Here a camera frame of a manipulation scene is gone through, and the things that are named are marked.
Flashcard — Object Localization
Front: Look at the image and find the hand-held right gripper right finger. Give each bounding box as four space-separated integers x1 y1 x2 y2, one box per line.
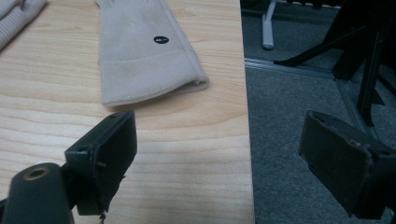
298 109 396 220

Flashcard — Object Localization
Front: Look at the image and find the black metal stand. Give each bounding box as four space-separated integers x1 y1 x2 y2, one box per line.
273 0 396 128

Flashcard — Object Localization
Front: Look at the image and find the white chair leg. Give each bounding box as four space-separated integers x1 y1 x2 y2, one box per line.
262 0 278 50

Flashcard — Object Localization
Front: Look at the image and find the beige glove with black label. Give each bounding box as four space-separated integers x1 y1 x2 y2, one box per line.
94 0 210 108

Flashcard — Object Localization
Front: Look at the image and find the beige ribbed glove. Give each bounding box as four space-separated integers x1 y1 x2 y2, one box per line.
0 0 49 52

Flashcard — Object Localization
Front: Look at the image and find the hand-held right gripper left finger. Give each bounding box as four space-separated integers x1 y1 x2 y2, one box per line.
64 109 138 217

